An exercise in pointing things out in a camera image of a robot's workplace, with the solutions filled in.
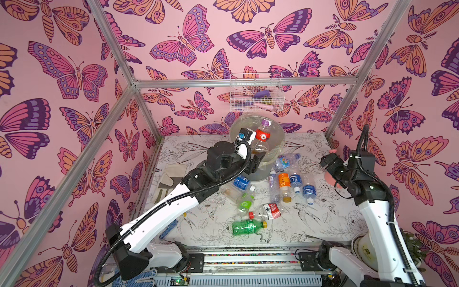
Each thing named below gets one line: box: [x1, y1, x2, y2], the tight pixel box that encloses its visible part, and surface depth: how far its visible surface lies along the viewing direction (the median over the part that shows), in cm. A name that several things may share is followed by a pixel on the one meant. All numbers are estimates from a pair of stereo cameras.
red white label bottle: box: [248, 203, 282, 221], surface depth 87 cm
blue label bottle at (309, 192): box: [302, 184, 317, 206], surface depth 91 cm
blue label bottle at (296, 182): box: [289, 173, 303, 194], surface depth 94 cm
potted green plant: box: [399, 229, 428, 273], surface depth 62 cm
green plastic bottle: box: [231, 219, 268, 236], surface depth 81 cm
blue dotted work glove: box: [111, 269, 158, 287], surface depth 71 cm
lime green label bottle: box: [237, 192, 255, 218], surface depth 87 cm
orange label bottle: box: [277, 172, 293, 204], surface depth 94 cm
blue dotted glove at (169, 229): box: [158, 218, 179, 240], surface depth 85 cm
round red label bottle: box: [251, 118, 272, 154], surface depth 62 cm
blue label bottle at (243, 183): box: [232, 174, 256, 192], surface depth 94 cm
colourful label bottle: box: [273, 153, 302, 172], surface depth 104 cm
